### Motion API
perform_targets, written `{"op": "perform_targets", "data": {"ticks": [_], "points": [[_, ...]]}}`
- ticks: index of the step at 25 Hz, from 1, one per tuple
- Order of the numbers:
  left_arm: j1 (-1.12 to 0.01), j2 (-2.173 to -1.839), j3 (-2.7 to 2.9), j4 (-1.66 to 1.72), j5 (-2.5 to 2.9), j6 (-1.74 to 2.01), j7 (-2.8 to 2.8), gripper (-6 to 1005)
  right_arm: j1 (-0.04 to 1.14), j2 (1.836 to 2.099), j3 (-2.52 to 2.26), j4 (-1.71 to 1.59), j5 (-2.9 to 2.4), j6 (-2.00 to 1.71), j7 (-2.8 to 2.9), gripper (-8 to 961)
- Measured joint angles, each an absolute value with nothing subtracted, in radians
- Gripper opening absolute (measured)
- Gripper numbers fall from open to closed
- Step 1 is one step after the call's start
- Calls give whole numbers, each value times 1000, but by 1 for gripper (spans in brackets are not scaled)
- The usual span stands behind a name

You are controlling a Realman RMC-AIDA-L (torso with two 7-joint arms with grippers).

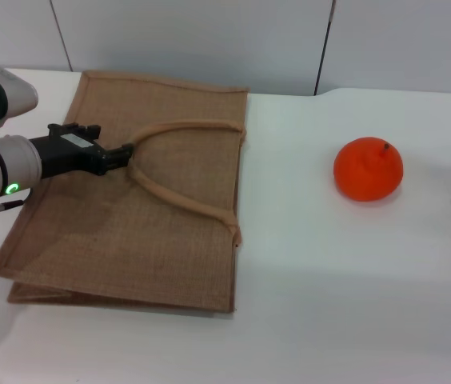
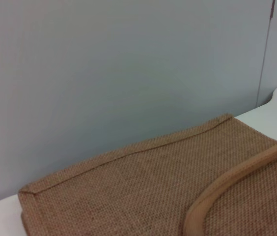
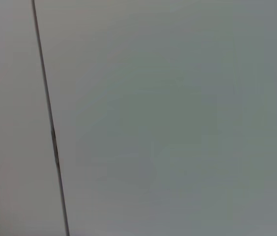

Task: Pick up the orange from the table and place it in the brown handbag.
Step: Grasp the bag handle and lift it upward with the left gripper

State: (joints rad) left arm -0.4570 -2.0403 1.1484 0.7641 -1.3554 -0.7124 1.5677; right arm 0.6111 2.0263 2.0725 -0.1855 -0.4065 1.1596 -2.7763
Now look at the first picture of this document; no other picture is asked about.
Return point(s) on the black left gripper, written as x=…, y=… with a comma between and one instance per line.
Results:
x=69, y=154

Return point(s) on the brown jute handbag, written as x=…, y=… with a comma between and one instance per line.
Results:
x=109, y=232

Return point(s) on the orange fruit with stem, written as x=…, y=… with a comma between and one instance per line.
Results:
x=367, y=170

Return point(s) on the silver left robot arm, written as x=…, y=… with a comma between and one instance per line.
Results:
x=13, y=160

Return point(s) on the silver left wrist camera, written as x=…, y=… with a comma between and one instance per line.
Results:
x=13, y=88

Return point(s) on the thin vertical wall strip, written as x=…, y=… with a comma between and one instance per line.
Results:
x=322, y=60

